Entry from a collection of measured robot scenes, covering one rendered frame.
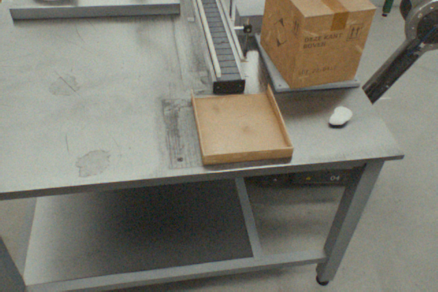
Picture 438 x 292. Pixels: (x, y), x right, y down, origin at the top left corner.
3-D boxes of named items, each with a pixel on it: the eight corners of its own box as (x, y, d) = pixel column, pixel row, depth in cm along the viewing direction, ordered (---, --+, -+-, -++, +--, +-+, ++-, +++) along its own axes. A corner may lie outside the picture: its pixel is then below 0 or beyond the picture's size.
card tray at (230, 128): (191, 98, 146) (191, 89, 143) (267, 93, 149) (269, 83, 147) (203, 165, 124) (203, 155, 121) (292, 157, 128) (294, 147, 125)
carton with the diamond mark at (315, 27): (259, 42, 169) (267, -27, 150) (316, 35, 175) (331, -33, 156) (291, 89, 148) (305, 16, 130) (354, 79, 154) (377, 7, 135)
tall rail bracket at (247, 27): (228, 56, 165) (230, 16, 153) (247, 55, 166) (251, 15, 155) (230, 61, 162) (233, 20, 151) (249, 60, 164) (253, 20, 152)
